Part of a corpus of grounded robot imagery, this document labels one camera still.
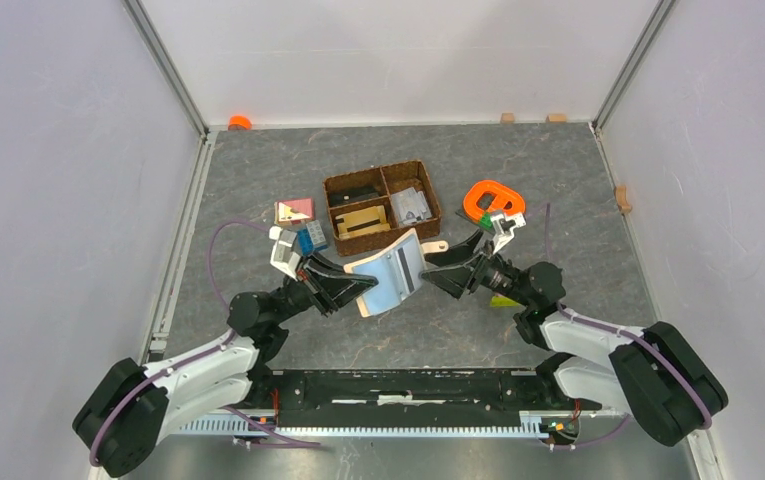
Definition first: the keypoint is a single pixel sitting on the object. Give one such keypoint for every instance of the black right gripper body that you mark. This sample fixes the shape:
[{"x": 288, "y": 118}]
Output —
[{"x": 500, "y": 278}]

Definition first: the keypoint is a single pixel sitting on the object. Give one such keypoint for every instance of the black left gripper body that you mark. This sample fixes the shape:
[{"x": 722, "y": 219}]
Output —
[{"x": 292, "y": 297}]

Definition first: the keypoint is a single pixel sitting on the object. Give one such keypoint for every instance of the white magnetic stripe card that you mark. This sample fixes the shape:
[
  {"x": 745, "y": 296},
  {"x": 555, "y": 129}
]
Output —
[{"x": 409, "y": 264}]

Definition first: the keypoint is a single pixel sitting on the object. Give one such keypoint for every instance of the beige leather card holder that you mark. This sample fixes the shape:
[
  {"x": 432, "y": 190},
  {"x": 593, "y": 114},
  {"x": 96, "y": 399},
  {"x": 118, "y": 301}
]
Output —
[{"x": 385, "y": 295}]

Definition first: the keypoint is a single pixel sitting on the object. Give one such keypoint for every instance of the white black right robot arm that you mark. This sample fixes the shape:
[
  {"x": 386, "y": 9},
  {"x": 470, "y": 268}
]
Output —
[{"x": 651, "y": 374}]

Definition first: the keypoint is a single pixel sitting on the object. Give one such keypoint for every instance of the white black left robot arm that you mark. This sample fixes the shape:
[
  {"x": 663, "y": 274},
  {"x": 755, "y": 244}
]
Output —
[{"x": 135, "y": 406}]

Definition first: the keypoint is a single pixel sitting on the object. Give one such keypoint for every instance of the yellow cards in basket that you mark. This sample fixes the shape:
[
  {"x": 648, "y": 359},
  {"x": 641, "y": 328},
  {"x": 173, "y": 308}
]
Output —
[{"x": 362, "y": 222}]

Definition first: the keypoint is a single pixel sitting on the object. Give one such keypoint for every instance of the playing card box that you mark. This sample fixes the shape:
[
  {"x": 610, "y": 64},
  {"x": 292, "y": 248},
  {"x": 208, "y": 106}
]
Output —
[{"x": 294, "y": 211}]

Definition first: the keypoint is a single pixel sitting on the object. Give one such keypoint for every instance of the silver cards in basket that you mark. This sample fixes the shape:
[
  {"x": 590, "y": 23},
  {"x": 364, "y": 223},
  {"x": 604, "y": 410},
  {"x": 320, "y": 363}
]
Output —
[{"x": 410, "y": 206}]

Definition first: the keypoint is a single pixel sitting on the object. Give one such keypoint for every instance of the black cards in basket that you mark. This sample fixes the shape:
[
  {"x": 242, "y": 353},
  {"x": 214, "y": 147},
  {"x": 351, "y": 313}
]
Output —
[{"x": 352, "y": 195}]

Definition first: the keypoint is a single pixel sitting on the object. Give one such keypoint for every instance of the lime green toy brick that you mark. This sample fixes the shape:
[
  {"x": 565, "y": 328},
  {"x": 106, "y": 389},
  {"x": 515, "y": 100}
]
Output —
[{"x": 499, "y": 301}]

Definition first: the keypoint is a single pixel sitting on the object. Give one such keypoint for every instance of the blue toy brick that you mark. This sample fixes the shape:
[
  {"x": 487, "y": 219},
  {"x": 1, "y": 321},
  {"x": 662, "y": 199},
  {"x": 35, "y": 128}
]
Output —
[{"x": 305, "y": 242}]

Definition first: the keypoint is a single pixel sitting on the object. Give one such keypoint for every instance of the grey toy brick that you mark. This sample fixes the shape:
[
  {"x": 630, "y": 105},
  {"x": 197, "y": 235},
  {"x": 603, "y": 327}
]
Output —
[{"x": 317, "y": 234}]

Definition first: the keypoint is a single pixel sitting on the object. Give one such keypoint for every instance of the brown woven divided basket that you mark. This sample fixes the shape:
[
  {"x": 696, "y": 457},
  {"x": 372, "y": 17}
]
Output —
[{"x": 386, "y": 179}]

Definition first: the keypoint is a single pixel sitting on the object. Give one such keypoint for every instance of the curved wooden piece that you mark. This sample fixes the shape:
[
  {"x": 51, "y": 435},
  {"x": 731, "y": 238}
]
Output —
[{"x": 622, "y": 200}]

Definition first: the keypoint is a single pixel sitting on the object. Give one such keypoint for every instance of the wooden block right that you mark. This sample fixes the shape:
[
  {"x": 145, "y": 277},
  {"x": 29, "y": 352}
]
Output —
[{"x": 556, "y": 118}]

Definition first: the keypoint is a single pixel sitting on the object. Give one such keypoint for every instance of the orange round cap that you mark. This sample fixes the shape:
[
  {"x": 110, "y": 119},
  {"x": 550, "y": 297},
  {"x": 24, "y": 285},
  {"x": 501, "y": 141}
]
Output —
[{"x": 239, "y": 122}]

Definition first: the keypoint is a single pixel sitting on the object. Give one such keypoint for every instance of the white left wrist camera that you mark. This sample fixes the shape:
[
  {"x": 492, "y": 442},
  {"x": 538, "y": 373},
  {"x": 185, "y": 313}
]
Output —
[{"x": 283, "y": 255}]

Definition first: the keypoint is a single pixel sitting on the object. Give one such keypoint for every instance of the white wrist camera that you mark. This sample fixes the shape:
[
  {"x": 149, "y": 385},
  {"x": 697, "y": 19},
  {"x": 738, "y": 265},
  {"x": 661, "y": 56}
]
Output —
[
  {"x": 283, "y": 255},
  {"x": 504, "y": 226}
]

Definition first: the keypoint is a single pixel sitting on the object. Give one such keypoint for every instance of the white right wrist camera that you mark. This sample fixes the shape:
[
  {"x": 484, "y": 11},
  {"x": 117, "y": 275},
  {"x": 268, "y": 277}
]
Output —
[{"x": 504, "y": 226}]

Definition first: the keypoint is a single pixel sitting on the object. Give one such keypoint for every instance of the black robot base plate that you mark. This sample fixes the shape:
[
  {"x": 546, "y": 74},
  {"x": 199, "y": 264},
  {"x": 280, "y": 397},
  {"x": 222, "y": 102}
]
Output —
[{"x": 402, "y": 397}]

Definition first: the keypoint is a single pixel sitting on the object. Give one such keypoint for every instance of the aluminium frame rail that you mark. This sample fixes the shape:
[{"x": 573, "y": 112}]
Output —
[{"x": 408, "y": 424}]

